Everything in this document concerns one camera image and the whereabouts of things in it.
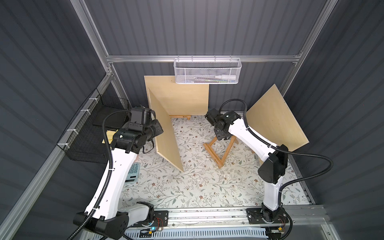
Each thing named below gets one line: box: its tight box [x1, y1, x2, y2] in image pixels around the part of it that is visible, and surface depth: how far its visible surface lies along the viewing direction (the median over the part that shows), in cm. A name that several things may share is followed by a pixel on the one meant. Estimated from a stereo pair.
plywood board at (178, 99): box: [144, 75, 209, 116], surface depth 107 cm
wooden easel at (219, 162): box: [203, 135, 239, 169], surface depth 91 cm
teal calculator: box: [124, 162, 140, 184], surface depth 88 cm
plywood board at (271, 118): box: [246, 84, 310, 152], surface depth 84 cm
